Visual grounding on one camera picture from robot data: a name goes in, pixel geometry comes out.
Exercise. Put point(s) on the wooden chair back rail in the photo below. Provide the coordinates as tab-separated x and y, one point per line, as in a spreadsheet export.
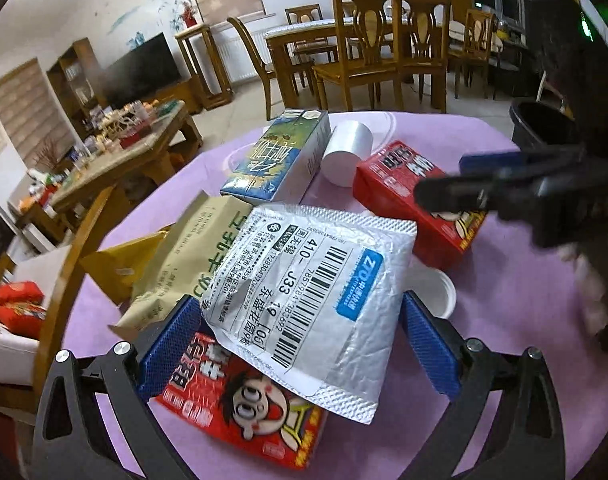
110	207

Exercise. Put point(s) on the far side wooden chair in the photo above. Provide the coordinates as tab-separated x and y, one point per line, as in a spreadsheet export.
265	71

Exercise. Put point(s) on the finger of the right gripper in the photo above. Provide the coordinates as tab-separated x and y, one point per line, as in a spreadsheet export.
531	159
513	188

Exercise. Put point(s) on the white sofa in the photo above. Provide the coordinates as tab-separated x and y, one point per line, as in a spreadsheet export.
17	353

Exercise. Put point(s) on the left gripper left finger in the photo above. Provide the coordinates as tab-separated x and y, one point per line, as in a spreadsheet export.
71	440

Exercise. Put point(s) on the wooden dining chair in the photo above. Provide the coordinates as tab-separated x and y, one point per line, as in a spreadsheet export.
368	42
425	38

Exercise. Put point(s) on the tall wooden plant stand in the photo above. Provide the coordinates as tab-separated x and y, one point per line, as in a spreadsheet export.
208	79

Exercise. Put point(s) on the near wooden dining chair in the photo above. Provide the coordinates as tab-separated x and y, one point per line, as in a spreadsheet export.
368	42

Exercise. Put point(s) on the white plastic lid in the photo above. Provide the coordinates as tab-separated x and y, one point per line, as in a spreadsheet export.
434	288

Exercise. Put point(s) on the yellow snack wrapper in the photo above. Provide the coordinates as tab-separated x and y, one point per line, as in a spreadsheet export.
115	270

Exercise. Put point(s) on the red cushion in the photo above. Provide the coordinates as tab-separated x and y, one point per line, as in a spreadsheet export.
21	310

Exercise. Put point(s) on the blue green drink carton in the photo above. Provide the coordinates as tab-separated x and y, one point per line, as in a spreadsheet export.
283	162

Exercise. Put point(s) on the beige paper food bag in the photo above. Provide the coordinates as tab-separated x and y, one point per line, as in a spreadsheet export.
185	261

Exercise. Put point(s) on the wooden bookshelf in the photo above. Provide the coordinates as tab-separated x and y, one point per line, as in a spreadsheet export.
77	80

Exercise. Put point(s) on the red cartoon snack box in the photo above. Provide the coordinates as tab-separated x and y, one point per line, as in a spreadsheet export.
230	400

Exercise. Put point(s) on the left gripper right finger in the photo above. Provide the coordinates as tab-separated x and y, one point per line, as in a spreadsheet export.
502	420

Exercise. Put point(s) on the black trash bin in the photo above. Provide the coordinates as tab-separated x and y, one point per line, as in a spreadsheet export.
536	124

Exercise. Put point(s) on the white paper cup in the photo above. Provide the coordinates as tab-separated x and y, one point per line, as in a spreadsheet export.
350	144

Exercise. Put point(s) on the silver courier mailer bag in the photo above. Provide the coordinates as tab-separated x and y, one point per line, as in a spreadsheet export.
310	297

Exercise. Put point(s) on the wooden TV cabinet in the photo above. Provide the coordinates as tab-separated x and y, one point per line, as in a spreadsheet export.
185	90

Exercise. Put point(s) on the red cartoon milk carton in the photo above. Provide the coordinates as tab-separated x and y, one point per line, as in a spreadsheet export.
385	183

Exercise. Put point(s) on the right hand white glove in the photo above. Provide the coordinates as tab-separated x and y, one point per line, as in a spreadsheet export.
589	261

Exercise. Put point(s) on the wooden coffee table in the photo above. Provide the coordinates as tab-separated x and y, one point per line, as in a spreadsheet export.
174	134

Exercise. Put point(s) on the black flat television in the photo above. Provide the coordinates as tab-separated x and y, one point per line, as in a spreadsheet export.
142	71

